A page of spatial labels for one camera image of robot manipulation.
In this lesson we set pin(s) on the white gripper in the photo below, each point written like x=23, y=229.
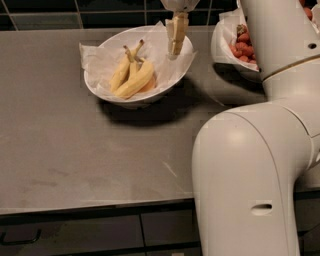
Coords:
x=180, y=4

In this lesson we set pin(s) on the yellow banana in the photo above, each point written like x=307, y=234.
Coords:
x=137, y=81
x=121, y=73
x=131, y=58

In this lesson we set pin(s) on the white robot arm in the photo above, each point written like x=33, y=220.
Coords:
x=246, y=160

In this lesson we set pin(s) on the white bowl with strawberries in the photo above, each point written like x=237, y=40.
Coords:
x=248, y=75

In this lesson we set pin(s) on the white bowl with bananas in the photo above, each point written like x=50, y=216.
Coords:
x=100, y=83

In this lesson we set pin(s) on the white paper liner left bowl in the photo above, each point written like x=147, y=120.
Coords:
x=96, y=60

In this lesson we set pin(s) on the top right bowl of fruit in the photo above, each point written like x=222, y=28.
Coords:
x=306, y=9

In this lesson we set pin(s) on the orange fruit under bananas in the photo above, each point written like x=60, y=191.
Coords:
x=149, y=86

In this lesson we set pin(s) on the pile of red strawberries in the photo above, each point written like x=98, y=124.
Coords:
x=242, y=47

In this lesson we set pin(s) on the left drawer black handle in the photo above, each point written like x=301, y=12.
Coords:
x=19, y=237

